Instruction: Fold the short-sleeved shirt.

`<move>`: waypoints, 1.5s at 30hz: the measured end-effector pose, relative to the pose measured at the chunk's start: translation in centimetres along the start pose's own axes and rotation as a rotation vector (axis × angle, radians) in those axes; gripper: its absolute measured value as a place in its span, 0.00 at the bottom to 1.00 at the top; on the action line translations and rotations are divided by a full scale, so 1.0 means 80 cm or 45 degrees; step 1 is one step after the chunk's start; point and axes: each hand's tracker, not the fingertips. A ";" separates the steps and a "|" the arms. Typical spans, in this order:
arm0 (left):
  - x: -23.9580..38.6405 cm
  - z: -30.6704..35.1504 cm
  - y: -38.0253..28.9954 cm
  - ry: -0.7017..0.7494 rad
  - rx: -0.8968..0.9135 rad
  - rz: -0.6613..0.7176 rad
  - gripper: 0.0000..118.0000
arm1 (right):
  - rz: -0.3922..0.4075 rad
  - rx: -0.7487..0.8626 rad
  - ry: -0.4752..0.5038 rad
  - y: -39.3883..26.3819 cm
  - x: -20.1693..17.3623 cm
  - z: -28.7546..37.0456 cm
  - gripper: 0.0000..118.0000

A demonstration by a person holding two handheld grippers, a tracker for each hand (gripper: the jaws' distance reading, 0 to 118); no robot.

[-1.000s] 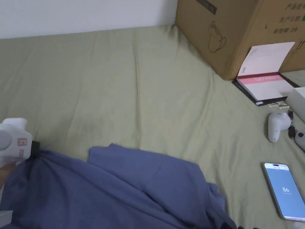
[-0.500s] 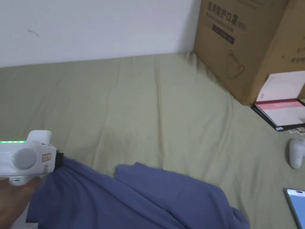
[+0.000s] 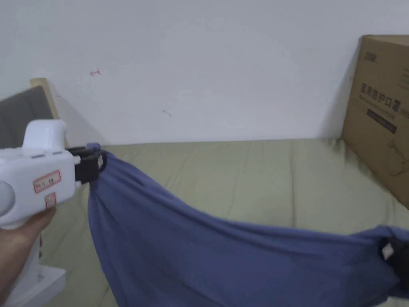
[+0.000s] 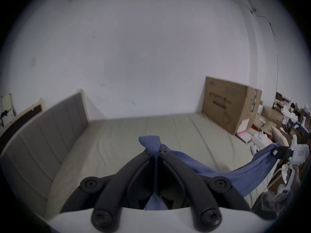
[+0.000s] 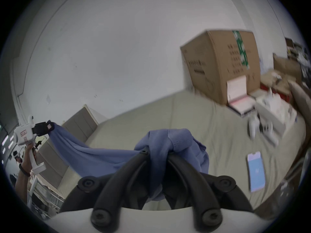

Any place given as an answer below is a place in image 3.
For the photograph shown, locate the dark blue shirt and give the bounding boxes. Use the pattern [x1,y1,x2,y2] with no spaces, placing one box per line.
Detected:
[87,142,409,307]

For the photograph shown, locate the grey padded headboard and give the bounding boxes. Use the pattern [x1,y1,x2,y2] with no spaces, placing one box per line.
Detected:
[0,77,60,150]

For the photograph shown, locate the brown cardboard carton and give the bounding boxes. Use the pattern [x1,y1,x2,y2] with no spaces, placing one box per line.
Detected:
[341,34,409,211]

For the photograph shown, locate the person's left hand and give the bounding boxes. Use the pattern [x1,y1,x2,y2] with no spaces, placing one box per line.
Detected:
[0,207,57,275]

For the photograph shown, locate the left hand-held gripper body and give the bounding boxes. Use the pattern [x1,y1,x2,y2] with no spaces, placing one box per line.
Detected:
[0,120,79,307]

